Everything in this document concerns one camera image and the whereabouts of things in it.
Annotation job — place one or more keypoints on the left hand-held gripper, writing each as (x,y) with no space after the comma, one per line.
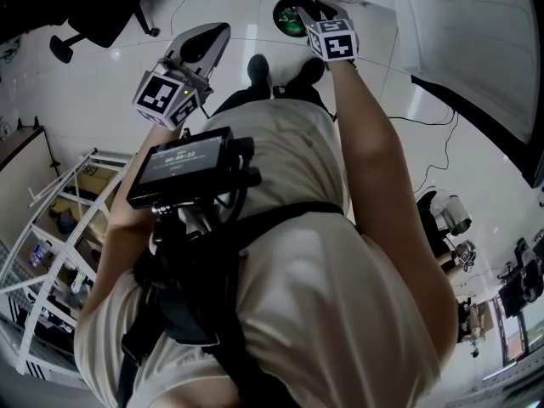
(166,100)

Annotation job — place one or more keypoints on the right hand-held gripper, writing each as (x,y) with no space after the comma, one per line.
(336,43)

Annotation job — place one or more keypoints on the green yellow snack packet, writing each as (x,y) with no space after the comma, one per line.
(287,16)

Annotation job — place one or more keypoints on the person's left forearm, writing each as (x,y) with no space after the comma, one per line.
(123,215)

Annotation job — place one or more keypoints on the person's right forearm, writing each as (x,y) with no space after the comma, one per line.
(374,143)

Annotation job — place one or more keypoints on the person's right shoe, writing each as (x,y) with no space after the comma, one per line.
(310,72)

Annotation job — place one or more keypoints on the person's shoe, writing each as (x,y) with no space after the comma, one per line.
(310,72)
(259,70)

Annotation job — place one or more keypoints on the person's left shoe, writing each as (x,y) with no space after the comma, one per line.
(259,70)

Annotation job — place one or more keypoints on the black office chair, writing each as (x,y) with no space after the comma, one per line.
(102,15)

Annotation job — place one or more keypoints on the black chest-mounted monitor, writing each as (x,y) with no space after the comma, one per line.
(183,164)

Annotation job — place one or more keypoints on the beige partition panel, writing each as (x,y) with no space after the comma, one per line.
(21,147)

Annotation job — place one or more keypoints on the black chest harness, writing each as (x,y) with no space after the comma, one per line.
(191,291)

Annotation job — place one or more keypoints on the clear plastic bottle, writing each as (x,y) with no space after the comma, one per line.
(40,254)

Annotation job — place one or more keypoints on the white metal shelf rack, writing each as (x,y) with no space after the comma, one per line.
(59,281)

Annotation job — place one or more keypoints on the person's white t-shirt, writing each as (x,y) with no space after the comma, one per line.
(331,291)

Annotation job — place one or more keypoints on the grid pattern board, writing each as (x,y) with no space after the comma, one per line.
(8,270)

